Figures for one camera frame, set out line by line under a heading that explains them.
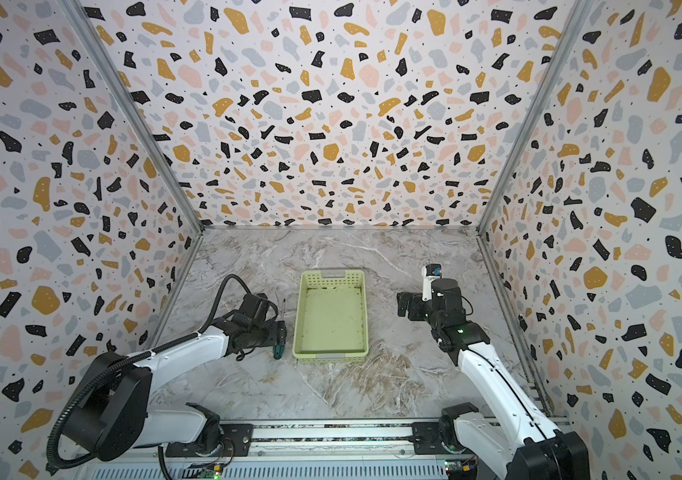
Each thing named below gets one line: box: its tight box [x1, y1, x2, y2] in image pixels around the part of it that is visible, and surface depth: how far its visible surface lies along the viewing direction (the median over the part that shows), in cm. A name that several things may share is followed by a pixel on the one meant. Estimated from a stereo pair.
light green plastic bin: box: [292, 269, 369, 363], surface depth 99 cm
